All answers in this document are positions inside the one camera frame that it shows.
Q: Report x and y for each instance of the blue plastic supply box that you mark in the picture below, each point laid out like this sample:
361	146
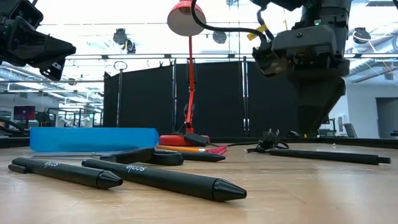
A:
93	139

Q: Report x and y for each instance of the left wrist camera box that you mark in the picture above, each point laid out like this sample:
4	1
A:
26	14

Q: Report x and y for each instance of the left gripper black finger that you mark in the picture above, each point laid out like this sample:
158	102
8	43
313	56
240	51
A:
60	54
53	72

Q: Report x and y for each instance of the black ceiling fixture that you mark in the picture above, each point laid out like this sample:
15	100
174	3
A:
361	35
219	37
120	36

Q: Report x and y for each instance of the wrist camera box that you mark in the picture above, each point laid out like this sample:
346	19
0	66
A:
269	63
26	14

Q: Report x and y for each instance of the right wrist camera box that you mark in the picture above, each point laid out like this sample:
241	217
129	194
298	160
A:
269	63

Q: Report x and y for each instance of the dark monitor with red screen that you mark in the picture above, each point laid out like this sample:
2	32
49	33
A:
24	113

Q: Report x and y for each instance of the orange pencil with eraser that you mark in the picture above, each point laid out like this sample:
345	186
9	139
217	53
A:
177	148

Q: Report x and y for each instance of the black partition screen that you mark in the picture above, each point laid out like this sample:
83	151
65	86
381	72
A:
143	99

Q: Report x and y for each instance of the grey door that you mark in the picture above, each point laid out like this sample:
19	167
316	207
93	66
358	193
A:
388	118

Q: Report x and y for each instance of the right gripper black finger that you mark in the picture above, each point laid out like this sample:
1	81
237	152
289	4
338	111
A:
320	93
301	93

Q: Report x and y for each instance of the red desk lamp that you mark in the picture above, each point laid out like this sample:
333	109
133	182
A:
190	93

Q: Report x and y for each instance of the pink highlighter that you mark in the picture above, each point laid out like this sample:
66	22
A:
217	150

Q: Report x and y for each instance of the black scale pen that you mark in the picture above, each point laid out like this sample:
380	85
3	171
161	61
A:
202	157
329	156
161	180
62	172

